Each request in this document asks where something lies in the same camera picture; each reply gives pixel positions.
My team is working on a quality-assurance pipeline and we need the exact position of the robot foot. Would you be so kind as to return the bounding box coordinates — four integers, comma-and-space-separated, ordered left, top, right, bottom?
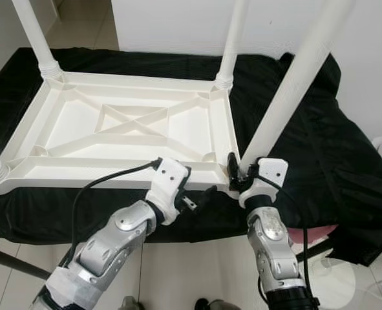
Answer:
194, 298, 234, 310
123, 296, 143, 310

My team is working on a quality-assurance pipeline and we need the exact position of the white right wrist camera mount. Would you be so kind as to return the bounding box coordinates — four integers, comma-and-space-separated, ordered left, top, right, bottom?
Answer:
239, 158, 289, 209

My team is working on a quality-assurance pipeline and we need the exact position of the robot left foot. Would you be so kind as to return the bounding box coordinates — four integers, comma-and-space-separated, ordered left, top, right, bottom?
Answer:
123, 296, 143, 310

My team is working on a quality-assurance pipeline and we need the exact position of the white plastic table top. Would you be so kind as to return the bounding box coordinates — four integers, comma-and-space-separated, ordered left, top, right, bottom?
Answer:
0, 71, 243, 194

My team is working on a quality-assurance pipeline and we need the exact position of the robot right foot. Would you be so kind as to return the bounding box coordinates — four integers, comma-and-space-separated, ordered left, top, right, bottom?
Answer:
194, 298, 234, 310

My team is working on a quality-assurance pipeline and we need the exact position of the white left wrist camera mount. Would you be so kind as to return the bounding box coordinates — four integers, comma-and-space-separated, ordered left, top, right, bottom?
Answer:
145, 157, 191, 225

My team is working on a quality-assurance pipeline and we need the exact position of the pink object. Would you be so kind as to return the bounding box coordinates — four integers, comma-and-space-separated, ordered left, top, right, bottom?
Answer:
288, 224, 339, 245

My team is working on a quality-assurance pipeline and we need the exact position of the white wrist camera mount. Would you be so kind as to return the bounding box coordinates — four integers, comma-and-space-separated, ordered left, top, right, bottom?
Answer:
145, 157, 191, 225
239, 158, 289, 209

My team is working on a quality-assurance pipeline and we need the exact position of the black cloth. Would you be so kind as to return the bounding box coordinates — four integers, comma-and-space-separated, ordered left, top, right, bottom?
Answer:
0, 46, 382, 267

